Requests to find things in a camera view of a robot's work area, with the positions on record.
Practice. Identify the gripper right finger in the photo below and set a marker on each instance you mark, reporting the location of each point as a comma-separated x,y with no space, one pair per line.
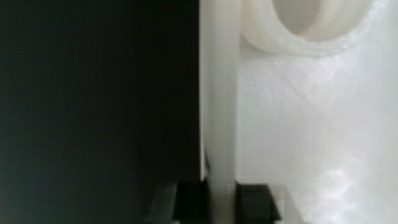
256,208

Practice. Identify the white square tabletop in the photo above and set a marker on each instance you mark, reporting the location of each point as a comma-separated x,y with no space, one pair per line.
298,107

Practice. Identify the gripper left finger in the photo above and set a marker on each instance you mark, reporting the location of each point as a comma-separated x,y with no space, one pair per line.
179,204

